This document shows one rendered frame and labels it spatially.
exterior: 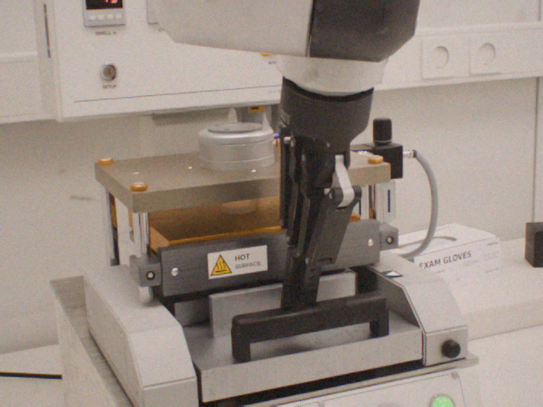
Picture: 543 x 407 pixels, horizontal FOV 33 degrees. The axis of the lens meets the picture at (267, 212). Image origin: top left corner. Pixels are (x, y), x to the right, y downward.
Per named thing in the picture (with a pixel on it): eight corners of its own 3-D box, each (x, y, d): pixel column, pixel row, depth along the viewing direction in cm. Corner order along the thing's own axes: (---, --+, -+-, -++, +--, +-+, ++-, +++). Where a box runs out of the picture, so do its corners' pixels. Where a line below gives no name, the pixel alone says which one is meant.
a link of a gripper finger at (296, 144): (296, 142, 78) (289, 133, 79) (281, 249, 84) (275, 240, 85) (339, 137, 79) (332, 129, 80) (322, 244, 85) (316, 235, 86)
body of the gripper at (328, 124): (267, 60, 77) (258, 157, 82) (305, 105, 70) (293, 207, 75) (348, 55, 79) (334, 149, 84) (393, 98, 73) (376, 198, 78)
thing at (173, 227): (129, 239, 104) (123, 156, 102) (309, 216, 112) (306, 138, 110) (171, 281, 89) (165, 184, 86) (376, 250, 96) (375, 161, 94)
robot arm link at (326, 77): (306, 39, 67) (298, 107, 70) (455, 31, 71) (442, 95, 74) (249, -17, 77) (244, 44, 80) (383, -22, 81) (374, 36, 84)
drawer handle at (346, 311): (231, 356, 83) (229, 314, 82) (380, 329, 88) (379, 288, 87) (238, 363, 81) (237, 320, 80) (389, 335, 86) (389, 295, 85)
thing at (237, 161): (89, 228, 109) (80, 120, 106) (326, 199, 120) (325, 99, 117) (139, 287, 87) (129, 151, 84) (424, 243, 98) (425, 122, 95)
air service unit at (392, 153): (309, 235, 120) (306, 123, 117) (406, 221, 126) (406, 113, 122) (326, 245, 116) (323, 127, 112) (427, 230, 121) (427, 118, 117)
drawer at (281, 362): (125, 308, 107) (120, 244, 106) (299, 281, 115) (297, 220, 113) (203, 411, 81) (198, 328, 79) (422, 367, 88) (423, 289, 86)
